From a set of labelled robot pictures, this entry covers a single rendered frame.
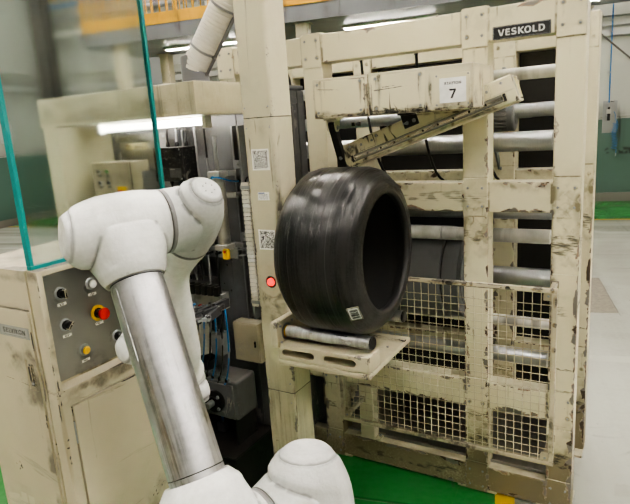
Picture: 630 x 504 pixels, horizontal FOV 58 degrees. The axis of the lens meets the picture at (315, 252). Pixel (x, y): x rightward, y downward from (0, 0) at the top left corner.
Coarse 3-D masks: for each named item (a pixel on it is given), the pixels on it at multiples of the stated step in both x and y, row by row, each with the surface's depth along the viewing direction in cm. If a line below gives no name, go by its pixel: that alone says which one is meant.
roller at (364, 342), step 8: (288, 328) 203; (296, 328) 202; (304, 328) 200; (312, 328) 200; (288, 336) 203; (296, 336) 201; (304, 336) 199; (312, 336) 198; (320, 336) 196; (328, 336) 194; (336, 336) 193; (344, 336) 192; (352, 336) 190; (360, 336) 189; (368, 336) 189; (336, 344) 194; (344, 344) 192; (352, 344) 190; (360, 344) 188; (368, 344) 187
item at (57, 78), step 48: (0, 0) 149; (48, 0) 160; (96, 0) 174; (0, 48) 149; (48, 48) 161; (96, 48) 175; (144, 48) 191; (0, 96) 149; (48, 96) 162; (96, 96) 176; (144, 96) 192; (48, 144) 163; (96, 144) 177; (144, 144) 193; (48, 192) 163; (96, 192) 178; (48, 240) 164
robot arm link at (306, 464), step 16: (288, 448) 107; (304, 448) 107; (320, 448) 107; (272, 464) 105; (288, 464) 103; (304, 464) 102; (320, 464) 103; (336, 464) 105; (272, 480) 104; (288, 480) 101; (304, 480) 101; (320, 480) 101; (336, 480) 103; (272, 496) 100; (288, 496) 100; (304, 496) 100; (320, 496) 101; (336, 496) 102; (352, 496) 107
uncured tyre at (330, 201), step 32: (320, 192) 181; (352, 192) 177; (384, 192) 189; (288, 224) 181; (320, 224) 175; (352, 224) 173; (384, 224) 222; (288, 256) 180; (320, 256) 174; (352, 256) 173; (384, 256) 224; (288, 288) 183; (320, 288) 177; (352, 288) 175; (384, 288) 219; (320, 320) 187; (384, 320) 196
